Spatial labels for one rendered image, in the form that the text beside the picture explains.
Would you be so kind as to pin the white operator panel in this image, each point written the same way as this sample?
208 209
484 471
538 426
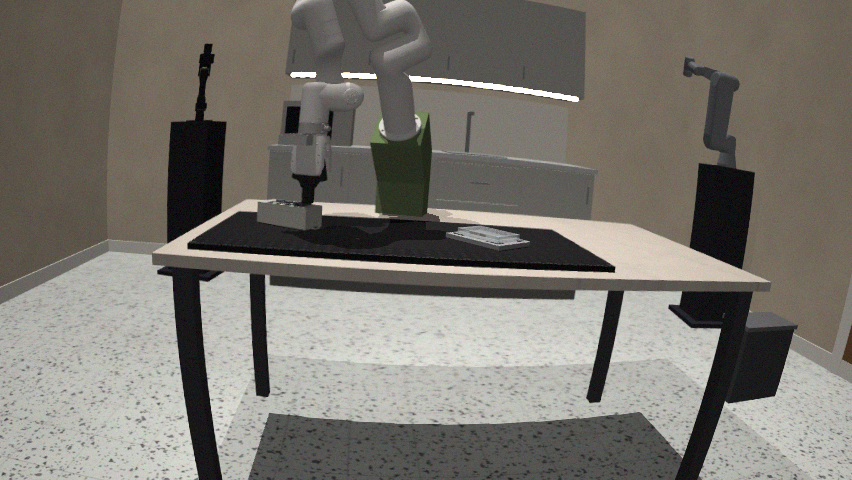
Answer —
289 214

